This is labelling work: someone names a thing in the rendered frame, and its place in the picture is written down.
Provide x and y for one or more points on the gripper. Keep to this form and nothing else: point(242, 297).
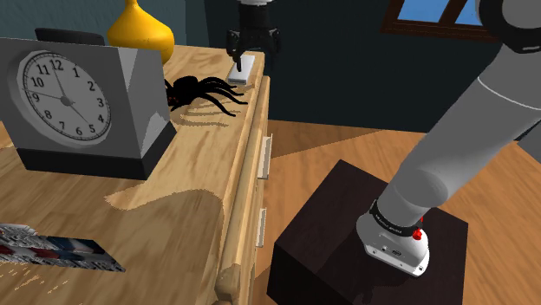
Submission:
point(255, 25)

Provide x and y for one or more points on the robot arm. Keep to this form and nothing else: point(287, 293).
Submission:
point(456, 143)

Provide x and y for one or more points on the white flat remote control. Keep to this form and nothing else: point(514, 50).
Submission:
point(246, 69)

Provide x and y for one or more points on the black toy spider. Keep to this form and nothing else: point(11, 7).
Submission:
point(190, 91)

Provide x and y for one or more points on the yellow vase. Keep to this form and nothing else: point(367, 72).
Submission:
point(141, 33)

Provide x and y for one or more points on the wooden chest of drawers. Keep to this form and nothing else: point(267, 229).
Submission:
point(190, 169)

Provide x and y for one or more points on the brown framed window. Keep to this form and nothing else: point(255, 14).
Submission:
point(431, 19)

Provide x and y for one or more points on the grey block clock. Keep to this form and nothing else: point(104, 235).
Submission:
point(67, 105)

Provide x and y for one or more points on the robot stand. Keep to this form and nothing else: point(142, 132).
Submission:
point(321, 236)

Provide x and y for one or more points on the book with pictured cover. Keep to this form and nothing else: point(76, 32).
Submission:
point(55, 249)

